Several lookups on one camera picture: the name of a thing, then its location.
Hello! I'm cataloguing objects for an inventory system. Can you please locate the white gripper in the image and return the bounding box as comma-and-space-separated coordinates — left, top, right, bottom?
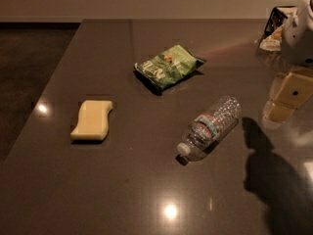
264, 0, 313, 123

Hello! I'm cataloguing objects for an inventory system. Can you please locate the clear plastic water bottle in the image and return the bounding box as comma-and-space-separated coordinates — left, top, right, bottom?
177, 96, 242, 163

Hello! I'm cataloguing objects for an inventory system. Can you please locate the yellow wavy sponge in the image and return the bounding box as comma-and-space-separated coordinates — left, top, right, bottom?
70, 100, 112, 141

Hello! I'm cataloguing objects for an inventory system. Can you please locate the black tray with items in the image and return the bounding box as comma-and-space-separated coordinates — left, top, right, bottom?
259, 6, 297, 52

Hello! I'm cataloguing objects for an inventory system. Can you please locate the green chip bag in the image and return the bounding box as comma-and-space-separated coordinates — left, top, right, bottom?
134, 45, 205, 91

